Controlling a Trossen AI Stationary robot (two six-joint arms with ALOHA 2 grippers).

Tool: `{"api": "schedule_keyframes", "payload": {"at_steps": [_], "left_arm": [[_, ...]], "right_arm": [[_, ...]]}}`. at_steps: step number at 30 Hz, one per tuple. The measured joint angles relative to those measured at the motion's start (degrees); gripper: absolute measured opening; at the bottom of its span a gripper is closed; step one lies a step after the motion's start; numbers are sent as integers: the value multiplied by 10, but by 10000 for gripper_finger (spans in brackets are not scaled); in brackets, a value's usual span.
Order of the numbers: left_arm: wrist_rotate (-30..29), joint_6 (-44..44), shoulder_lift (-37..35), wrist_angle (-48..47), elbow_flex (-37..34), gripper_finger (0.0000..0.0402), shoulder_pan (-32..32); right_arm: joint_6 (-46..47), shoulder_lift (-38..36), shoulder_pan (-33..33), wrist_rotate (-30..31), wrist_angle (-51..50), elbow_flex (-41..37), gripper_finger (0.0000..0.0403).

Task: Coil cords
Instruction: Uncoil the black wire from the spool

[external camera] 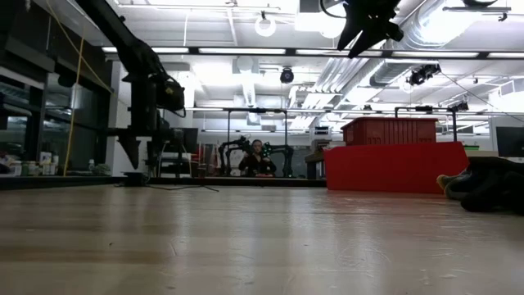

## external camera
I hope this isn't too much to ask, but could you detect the red plastic bin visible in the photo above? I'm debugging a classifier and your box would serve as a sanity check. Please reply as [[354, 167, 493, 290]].
[[323, 141, 470, 195]]

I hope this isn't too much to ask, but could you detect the black right camera cable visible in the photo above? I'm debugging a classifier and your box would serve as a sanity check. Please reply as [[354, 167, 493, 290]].
[[318, 0, 348, 20]]

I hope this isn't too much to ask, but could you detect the thin brown cord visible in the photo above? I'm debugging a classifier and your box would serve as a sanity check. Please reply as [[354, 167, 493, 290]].
[[142, 184, 220, 193]]

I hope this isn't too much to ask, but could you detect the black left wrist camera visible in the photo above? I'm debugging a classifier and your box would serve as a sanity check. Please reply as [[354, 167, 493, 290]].
[[157, 72, 187, 119]]

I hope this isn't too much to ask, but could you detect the black ceiling track fixture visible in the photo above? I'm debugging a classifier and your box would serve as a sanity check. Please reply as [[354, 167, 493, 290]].
[[441, 0, 513, 22]]

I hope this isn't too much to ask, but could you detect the brown wooden table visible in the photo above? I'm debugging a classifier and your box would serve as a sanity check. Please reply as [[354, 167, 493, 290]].
[[305, 150, 328, 180]]

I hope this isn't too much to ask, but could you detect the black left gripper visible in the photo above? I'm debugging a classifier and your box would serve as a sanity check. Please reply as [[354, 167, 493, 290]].
[[106, 76, 165, 170]]

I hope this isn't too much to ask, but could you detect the cream desk top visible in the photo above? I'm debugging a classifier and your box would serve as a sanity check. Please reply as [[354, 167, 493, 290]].
[[464, 149, 500, 159]]

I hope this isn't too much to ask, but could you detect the black metal rig frame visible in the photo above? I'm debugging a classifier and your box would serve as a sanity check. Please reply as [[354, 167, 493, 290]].
[[186, 107, 290, 178], [394, 105, 459, 143]]

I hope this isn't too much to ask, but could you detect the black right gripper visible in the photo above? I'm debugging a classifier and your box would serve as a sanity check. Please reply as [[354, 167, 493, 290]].
[[336, 0, 404, 59]]

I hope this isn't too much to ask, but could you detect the black monitor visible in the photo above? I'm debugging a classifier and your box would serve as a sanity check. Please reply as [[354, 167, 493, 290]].
[[179, 127, 199, 155], [495, 125, 524, 159]]

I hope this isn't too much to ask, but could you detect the yellow cable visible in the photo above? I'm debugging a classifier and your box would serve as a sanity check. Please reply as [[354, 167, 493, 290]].
[[44, 0, 115, 98], [61, 0, 89, 178]]

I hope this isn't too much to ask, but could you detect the white ring light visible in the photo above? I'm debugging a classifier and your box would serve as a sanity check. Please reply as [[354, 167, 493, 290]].
[[254, 11, 278, 39]]

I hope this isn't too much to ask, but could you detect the black work glove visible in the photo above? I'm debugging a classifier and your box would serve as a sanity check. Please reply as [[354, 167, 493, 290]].
[[436, 156, 524, 216]]

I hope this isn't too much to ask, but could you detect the black aluminium table frame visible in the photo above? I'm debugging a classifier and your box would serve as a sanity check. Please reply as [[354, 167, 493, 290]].
[[0, 175, 328, 190]]

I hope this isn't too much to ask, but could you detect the black ceiling device cluster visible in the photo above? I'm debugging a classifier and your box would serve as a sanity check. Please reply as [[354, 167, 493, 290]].
[[407, 63, 442, 87]]

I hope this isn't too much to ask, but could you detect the red slatted crate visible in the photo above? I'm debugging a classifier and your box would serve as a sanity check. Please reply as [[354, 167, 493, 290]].
[[341, 116, 438, 147]]

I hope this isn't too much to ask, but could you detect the black round fixture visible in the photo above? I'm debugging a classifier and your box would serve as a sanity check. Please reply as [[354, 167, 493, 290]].
[[56, 71, 77, 89]]

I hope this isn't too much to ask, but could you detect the person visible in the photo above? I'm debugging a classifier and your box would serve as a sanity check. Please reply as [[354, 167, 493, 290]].
[[238, 138, 278, 179]]

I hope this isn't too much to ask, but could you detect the white container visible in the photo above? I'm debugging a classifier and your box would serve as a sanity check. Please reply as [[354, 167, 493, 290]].
[[39, 152, 53, 176]]

